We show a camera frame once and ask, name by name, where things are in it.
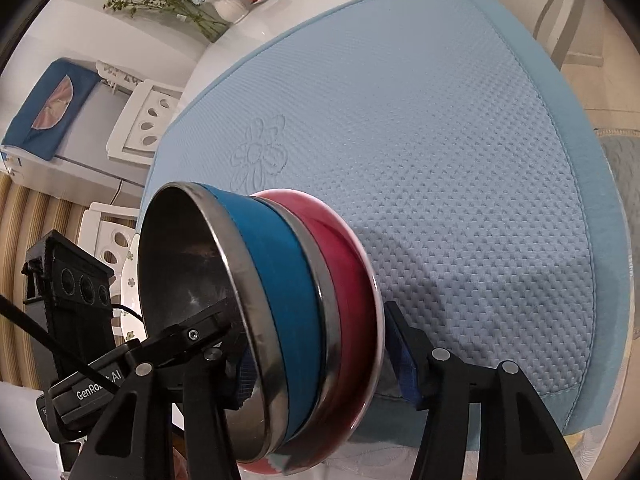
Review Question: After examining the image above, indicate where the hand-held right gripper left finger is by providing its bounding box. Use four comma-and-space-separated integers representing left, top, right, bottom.
70, 345, 261, 480

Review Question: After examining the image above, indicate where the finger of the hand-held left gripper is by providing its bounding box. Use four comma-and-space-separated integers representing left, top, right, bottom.
129, 301, 236, 367

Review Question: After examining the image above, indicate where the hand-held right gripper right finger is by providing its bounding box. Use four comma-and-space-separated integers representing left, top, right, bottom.
382, 301, 586, 480

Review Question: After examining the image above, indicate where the white floral plate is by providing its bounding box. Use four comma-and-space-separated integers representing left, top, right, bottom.
112, 232, 146, 351

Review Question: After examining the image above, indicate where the red steel-lined bowl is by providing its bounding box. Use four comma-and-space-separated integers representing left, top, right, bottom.
240, 188, 386, 476

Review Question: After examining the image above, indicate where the blue steel-lined bowl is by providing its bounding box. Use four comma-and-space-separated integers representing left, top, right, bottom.
136, 181, 331, 466

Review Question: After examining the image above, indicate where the white dining chair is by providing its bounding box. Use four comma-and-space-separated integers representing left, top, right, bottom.
530, 0, 608, 68
75, 201, 142, 311
95, 60, 186, 166

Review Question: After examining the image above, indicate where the white washing machine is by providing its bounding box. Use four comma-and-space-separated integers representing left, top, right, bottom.
0, 57, 151, 201

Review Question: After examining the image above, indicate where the blue cover cloth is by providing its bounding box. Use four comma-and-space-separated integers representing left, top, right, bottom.
1, 57, 101, 162

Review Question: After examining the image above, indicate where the blue textured table mat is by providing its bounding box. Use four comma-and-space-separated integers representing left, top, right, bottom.
140, 0, 630, 448

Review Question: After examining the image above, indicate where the green glass vase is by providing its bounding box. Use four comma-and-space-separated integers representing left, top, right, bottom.
192, 7, 231, 43

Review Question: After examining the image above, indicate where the grey patterned seat cushion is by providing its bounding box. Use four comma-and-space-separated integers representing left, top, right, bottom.
595, 127, 640, 341

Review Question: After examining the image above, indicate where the white ceramic vase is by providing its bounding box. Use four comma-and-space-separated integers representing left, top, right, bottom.
212, 0, 250, 25

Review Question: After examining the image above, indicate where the black cable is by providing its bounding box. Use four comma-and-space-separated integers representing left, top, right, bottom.
0, 294, 101, 383

